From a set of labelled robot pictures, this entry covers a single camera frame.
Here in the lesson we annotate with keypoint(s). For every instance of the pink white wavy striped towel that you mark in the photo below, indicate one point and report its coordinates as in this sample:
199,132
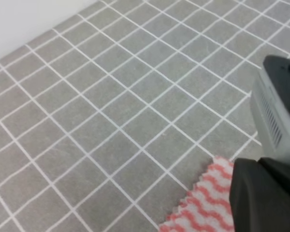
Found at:
206,208

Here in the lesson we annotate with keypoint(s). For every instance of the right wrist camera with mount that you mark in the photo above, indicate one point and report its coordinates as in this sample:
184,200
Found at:
270,107

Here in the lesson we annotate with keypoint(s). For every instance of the grey grid pattern tablecloth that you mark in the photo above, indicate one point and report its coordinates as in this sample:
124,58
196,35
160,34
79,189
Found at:
107,119

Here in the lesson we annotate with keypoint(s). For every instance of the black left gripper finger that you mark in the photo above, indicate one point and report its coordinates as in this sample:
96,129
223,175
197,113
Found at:
260,195

